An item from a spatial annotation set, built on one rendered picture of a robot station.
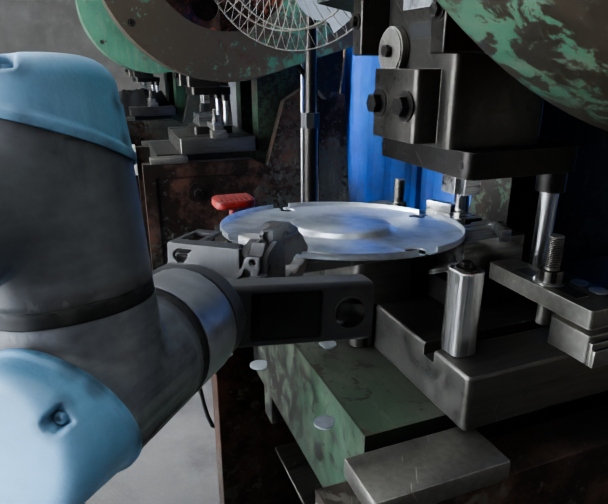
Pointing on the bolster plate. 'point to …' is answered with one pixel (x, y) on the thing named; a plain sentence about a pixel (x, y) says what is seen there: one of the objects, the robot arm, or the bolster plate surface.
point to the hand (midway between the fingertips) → (303, 252)
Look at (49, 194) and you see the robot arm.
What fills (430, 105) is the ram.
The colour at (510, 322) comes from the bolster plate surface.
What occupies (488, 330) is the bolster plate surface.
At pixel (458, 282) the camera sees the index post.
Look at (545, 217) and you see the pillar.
